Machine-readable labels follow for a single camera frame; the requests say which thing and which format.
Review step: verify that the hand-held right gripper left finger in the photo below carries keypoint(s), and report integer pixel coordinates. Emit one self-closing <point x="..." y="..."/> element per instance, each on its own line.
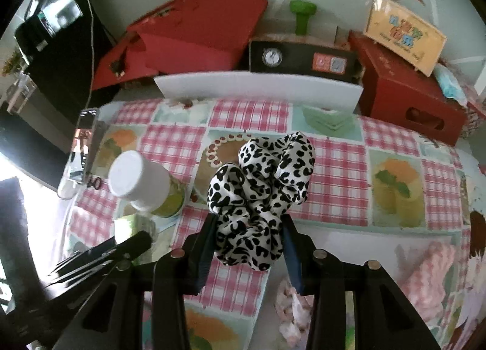
<point x="203" y="266"/>

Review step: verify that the red patterned box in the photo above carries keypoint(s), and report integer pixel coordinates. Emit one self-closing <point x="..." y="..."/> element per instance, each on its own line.
<point x="474" y="111"/>

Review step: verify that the leopard print scrunchie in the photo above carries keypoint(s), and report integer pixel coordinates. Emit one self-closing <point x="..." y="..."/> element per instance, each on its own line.
<point x="262" y="190"/>

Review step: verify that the black smartphone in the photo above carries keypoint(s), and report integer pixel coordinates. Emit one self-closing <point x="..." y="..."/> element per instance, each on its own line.
<point x="81" y="137"/>

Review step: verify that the printed checkered tablecloth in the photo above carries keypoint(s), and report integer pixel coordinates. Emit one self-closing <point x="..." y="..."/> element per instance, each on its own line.
<point x="341" y="168"/>

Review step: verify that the white box lid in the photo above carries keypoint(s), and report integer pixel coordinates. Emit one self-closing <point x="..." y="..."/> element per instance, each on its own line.
<point x="258" y="90"/>

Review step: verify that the green dumbbell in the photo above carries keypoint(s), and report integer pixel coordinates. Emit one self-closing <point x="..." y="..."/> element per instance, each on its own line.
<point x="303" y="16"/>

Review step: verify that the red gift bag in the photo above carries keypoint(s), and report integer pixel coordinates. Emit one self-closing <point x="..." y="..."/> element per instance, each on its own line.
<point x="197" y="31"/>

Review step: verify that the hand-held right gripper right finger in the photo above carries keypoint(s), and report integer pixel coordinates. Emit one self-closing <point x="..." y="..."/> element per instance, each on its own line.
<point x="294" y="266"/>

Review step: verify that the pink fluffy cloth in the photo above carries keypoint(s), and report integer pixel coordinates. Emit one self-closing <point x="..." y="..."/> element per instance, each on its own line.
<point x="429" y="278"/>

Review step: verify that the white plastic bottle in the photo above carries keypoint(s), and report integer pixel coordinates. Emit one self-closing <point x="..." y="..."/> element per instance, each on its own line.
<point x="140" y="179"/>

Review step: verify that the blue wet wipes packet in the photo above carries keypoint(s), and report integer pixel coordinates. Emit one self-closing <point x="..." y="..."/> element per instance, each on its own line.
<point x="450" y="86"/>

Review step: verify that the black monitor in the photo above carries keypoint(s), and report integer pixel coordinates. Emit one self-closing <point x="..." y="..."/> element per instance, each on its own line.
<point x="57" y="12"/>

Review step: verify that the black box with gauge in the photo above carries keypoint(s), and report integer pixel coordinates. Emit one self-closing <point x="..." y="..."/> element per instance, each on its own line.
<point x="296" y="59"/>

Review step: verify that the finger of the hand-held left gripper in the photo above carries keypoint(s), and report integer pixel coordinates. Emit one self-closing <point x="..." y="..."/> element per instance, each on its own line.
<point x="125" y="245"/>

